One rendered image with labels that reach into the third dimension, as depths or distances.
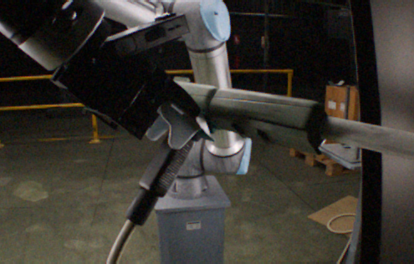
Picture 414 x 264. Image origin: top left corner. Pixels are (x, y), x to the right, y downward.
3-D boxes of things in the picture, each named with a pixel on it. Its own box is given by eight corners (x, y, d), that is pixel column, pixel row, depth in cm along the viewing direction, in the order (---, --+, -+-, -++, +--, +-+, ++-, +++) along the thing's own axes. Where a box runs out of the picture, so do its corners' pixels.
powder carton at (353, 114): (361, 117, 370) (364, 88, 362) (378, 122, 343) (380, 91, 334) (336, 119, 361) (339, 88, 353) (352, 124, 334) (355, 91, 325)
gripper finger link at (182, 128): (190, 164, 44) (140, 127, 39) (211, 128, 46) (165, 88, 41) (202, 168, 42) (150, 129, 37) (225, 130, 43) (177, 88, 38)
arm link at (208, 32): (215, 150, 143) (177, -10, 89) (253, 153, 138) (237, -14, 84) (207, 179, 134) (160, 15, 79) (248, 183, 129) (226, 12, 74)
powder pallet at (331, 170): (359, 145, 433) (360, 135, 429) (403, 162, 359) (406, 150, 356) (289, 154, 394) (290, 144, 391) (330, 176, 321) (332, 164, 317)
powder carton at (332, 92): (348, 113, 398) (350, 85, 390) (363, 117, 371) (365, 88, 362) (324, 114, 390) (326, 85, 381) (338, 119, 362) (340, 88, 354)
